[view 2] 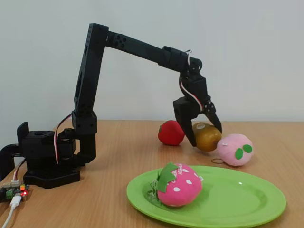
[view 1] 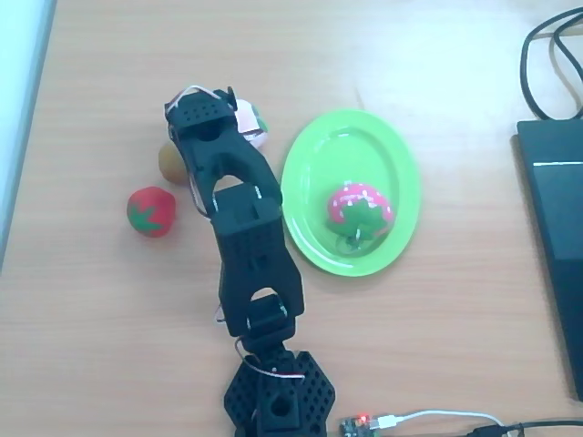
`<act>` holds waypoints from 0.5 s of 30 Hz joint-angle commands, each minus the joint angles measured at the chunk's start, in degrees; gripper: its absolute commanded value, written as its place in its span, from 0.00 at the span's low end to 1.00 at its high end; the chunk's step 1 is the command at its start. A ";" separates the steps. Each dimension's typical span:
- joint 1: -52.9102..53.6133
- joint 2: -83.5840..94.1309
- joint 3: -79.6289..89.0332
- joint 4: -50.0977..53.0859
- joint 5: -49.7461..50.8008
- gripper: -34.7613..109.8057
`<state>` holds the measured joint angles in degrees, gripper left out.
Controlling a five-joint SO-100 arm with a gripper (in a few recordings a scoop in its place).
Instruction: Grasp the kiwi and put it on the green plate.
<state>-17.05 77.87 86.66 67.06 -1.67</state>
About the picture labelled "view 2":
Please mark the green oval plate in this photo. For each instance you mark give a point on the green oval plate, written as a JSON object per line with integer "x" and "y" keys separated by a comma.
{"x": 237, "y": 202}

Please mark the motor controller board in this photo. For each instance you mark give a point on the motor controller board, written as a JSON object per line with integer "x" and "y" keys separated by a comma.
{"x": 9, "y": 192}

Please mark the black table clamp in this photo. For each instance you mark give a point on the black table clamp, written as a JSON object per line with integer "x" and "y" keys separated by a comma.
{"x": 4, "y": 161}

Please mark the red tomato plush toy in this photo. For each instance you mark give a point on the red tomato plush toy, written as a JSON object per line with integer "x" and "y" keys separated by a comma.
{"x": 169, "y": 133}

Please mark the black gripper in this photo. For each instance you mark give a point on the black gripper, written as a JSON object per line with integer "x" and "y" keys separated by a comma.
{"x": 184, "y": 109}

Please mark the pink strawberry plush toy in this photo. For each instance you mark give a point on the pink strawberry plush toy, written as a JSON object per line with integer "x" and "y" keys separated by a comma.
{"x": 183, "y": 190}

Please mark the pink peach plush toy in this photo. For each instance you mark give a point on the pink peach plush toy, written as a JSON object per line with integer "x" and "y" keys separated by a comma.
{"x": 228, "y": 152}

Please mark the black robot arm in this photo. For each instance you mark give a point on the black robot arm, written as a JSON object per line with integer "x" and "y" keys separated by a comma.
{"x": 90, "y": 71}

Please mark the brown kiwi fruit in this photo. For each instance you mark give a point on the brown kiwi fruit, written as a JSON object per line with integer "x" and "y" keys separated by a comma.
{"x": 206, "y": 140}

